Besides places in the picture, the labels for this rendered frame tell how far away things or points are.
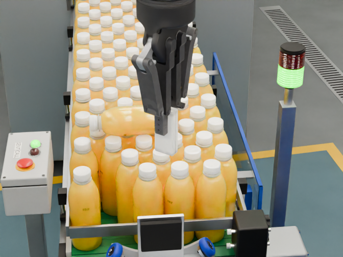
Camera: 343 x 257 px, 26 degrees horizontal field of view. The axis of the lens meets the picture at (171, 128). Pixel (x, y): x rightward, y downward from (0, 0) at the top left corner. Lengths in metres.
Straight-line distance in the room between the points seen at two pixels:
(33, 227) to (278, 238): 0.59
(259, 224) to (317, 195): 1.86
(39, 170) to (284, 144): 0.66
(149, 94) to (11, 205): 0.79
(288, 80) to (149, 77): 0.96
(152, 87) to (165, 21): 0.09
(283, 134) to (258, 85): 2.47
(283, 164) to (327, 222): 1.37
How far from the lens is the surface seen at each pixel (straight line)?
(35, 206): 1.69
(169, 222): 1.58
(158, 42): 0.93
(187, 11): 0.93
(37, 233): 1.84
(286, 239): 1.85
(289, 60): 1.84
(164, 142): 1.03
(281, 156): 1.99
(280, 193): 2.06
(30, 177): 1.65
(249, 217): 1.68
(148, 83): 0.95
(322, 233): 3.29
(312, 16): 5.46
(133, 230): 1.70
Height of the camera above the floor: 2.02
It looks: 31 degrees down
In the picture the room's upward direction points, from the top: straight up
